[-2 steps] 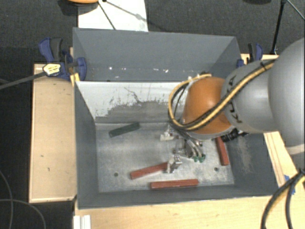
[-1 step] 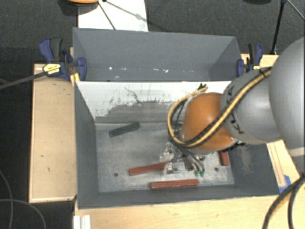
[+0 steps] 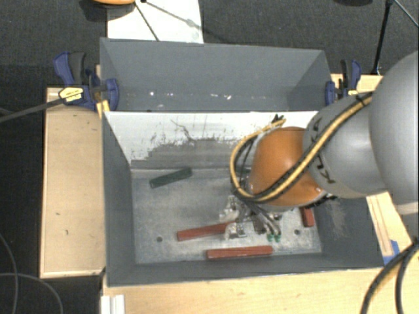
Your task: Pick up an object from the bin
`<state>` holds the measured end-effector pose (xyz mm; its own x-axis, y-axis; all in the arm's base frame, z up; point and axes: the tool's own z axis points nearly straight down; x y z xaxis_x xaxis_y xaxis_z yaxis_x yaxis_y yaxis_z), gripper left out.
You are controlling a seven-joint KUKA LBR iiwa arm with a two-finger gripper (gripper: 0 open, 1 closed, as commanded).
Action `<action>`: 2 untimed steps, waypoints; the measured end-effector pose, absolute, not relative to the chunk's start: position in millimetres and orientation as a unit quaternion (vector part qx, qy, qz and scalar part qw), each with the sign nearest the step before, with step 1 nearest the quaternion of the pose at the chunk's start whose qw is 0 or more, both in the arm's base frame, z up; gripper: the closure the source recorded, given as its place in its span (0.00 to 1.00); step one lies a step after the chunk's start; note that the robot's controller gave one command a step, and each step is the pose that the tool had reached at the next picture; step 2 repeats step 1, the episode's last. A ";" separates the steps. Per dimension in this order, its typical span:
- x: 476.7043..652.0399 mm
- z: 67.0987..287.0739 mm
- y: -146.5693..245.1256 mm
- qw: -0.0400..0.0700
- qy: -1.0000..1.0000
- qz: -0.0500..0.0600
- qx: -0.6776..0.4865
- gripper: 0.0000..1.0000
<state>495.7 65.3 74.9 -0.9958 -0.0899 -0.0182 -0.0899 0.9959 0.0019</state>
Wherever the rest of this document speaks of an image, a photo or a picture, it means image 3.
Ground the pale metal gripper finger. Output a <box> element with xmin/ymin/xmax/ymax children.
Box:
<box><xmin>218</xmin><ymin>196</ymin><xmax>241</xmax><ymax>221</ymax></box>
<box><xmin>223</xmin><ymin>222</ymin><xmax>248</xmax><ymax>240</ymax></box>

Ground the grey metal bin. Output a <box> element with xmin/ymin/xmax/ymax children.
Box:
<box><xmin>98</xmin><ymin>37</ymin><xmax>386</xmax><ymax>288</ymax></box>

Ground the red-brown flat block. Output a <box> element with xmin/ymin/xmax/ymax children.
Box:
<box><xmin>299</xmin><ymin>206</ymin><xmax>316</xmax><ymax>228</ymax></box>
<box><xmin>176</xmin><ymin>222</ymin><xmax>230</xmax><ymax>242</ymax></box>
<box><xmin>206</xmin><ymin>245</ymin><xmax>274</xmax><ymax>260</ymax></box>

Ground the dark green flat block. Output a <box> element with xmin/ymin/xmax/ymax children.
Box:
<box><xmin>149</xmin><ymin>167</ymin><xmax>194</xmax><ymax>190</ymax></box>

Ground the pale wood board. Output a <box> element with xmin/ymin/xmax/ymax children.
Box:
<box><xmin>39</xmin><ymin>86</ymin><xmax>107</xmax><ymax>279</ymax></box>

